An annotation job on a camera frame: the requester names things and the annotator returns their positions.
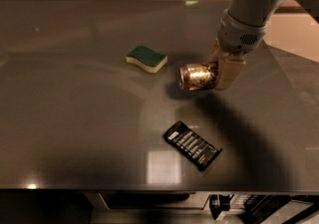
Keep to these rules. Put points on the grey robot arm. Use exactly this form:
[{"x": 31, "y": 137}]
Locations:
[{"x": 258, "y": 12}]

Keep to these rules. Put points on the orange soda can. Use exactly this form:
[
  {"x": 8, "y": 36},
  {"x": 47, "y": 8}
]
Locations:
[{"x": 197, "y": 77}]

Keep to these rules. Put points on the black rxbar chocolate wrapper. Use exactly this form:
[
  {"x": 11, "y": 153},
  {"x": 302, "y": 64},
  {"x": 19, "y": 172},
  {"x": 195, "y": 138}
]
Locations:
[{"x": 191, "y": 145}]

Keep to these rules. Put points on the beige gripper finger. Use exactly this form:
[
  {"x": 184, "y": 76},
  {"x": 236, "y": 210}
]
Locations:
[
  {"x": 229, "y": 67},
  {"x": 215, "y": 52}
]

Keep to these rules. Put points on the dark objects under table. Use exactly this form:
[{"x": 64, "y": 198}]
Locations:
[{"x": 265, "y": 209}]

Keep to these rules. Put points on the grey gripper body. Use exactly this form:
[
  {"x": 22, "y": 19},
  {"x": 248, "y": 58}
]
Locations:
[{"x": 236, "y": 36}]

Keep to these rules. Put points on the green yellow sponge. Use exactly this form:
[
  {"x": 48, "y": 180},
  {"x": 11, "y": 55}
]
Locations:
[{"x": 146, "y": 58}]

